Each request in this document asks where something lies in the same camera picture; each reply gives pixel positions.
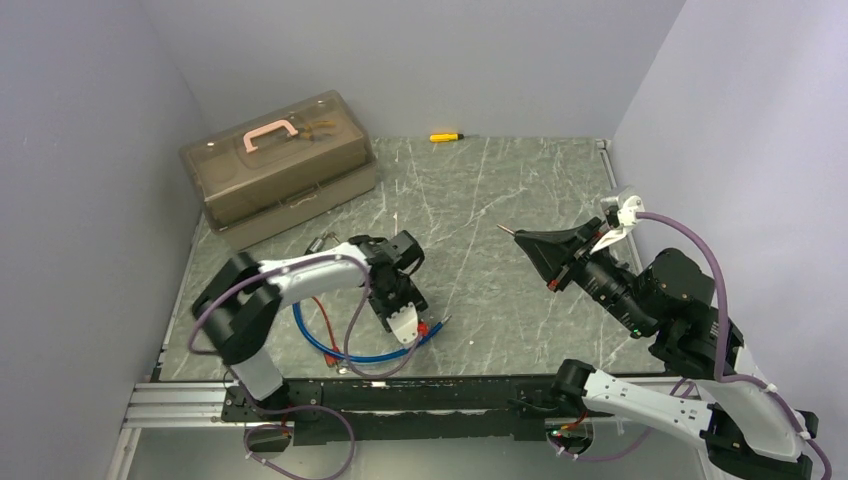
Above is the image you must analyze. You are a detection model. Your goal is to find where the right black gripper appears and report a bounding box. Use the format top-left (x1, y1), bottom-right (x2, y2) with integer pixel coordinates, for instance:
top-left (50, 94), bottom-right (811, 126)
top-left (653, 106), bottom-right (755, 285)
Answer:
top-left (513, 214), bottom-right (654, 335)

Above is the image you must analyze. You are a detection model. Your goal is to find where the silver key bunch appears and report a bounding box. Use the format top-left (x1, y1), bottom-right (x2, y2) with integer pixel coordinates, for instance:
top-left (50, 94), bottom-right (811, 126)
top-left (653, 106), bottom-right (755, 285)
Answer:
top-left (324, 232), bottom-right (341, 244)

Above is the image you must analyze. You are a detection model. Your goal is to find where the blue cable lock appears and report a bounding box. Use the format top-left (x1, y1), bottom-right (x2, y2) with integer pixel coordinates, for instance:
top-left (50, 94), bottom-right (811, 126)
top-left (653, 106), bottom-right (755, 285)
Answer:
top-left (292, 233), bottom-right (453, 365)

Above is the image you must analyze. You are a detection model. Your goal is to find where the red cable lock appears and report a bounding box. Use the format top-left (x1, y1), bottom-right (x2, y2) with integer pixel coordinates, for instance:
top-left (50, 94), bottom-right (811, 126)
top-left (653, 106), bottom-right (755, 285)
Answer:
top-left (312, 296), bottom-right (342, 368)

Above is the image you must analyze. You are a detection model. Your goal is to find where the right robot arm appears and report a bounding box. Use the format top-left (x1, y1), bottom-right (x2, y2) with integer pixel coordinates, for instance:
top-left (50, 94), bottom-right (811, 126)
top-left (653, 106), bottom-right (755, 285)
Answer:
top-left (513, 213), bottom-right (823, 479)

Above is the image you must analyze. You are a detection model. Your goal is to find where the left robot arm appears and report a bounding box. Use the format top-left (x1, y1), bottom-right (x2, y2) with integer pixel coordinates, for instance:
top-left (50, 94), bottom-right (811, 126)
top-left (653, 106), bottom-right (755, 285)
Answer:
top-left (188, 230), bottom-right (428, 420)

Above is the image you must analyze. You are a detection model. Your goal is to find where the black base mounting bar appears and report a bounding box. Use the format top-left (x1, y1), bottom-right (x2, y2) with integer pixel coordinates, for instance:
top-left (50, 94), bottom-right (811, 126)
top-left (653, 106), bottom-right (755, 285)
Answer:
top-left (220, 375), bottom-right (583, 446)

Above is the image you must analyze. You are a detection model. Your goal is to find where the brown translucent tool box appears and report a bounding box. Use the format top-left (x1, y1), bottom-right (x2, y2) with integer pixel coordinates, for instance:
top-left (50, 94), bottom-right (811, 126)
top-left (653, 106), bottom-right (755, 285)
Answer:
top-left (179, 90), bottom-right (377, 250)

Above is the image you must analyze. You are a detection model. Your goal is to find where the yellow handled screwdriver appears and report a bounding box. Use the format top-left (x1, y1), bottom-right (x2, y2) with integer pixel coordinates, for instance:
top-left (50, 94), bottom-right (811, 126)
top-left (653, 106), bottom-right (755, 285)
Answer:
top-left (429, 133), bottom-right (465, 143)

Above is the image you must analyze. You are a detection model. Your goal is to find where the aluminium frame rail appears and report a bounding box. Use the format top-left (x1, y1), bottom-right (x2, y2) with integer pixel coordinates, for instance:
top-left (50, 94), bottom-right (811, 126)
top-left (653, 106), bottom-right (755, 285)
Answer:
top-left (123, 377), bottom-right (708, 431)

